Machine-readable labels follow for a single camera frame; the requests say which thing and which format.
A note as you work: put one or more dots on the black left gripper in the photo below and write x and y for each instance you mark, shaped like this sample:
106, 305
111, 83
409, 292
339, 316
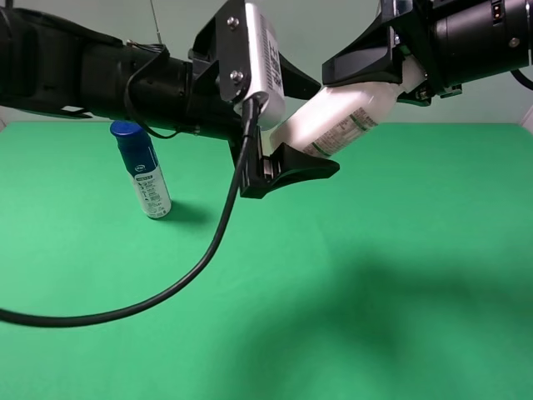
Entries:
214, 57

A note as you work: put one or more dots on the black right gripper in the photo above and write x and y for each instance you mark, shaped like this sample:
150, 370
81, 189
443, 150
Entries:
404, 27

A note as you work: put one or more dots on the white pink yogurt bottle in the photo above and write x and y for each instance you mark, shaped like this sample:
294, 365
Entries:
338, 116

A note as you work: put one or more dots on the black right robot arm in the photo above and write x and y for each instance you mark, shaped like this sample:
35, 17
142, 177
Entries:
455, 42

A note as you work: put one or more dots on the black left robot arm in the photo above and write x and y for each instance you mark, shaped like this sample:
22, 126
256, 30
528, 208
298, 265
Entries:
55, 67

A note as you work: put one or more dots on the blue capped spray bottle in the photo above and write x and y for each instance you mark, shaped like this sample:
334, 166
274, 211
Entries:
143, 167

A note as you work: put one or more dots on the green table cloth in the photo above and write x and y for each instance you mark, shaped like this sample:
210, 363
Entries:
408, 275

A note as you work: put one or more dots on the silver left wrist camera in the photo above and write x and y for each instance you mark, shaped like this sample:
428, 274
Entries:
259, 74

